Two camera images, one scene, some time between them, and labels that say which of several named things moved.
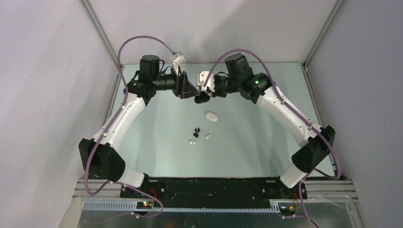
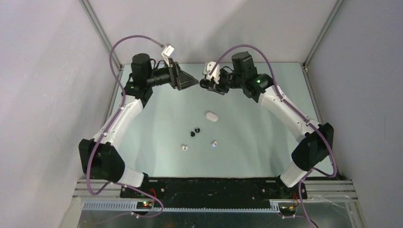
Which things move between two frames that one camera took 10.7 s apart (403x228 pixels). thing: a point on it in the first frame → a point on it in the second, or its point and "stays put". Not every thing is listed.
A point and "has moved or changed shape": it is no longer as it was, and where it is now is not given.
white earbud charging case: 211,117 stays put
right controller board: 287,210 stays put
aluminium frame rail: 95,195 stays put
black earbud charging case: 201,99 has moved or changed shape
